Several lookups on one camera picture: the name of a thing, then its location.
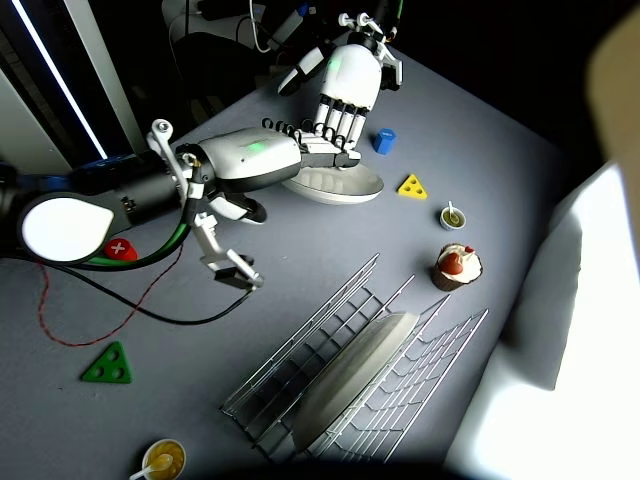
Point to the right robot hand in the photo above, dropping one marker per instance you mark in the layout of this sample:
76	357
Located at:
250	160

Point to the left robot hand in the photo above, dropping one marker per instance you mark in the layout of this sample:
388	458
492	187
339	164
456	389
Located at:
350	75

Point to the white plate paired ginkgo prints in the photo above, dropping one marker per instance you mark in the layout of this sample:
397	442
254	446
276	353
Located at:
340	187

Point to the white plate single ginkgo print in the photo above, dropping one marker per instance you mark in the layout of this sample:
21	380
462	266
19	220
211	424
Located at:
350	375

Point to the blue hexagonal block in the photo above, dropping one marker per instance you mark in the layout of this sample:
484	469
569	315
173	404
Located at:
384	142

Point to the black office chair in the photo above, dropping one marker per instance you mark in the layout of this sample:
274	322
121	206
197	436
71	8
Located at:
215	65

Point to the yellow triangle block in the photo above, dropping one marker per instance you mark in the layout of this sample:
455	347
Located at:
412	190

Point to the red cylinder white cross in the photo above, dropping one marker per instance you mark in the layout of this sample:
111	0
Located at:
120	248

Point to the small white spoon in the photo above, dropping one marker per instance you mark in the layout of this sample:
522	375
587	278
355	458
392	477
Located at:
451	207

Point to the small white sauce bowl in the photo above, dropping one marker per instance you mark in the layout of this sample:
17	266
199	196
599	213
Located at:
452	224

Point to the white LED light strip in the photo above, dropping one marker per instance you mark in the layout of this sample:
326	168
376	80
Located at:
65	95

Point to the toy cupcake with cream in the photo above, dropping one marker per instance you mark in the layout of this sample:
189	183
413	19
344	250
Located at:
455	272

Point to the green triangle block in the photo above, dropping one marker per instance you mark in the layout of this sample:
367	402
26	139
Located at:
107	370

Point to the beige blurred object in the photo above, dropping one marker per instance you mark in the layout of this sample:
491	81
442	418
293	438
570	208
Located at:
617	75

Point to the yellow bowl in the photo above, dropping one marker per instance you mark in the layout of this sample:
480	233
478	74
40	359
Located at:
172	452

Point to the white plastic spoon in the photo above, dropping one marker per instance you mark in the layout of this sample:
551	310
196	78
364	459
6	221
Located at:
150	469

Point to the white board beside table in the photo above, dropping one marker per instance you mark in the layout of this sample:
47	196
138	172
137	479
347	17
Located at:
575	325

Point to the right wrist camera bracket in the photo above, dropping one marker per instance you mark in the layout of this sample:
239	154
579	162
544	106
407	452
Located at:
215	245

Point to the white vertical post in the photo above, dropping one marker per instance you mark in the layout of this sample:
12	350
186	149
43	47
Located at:
105	65

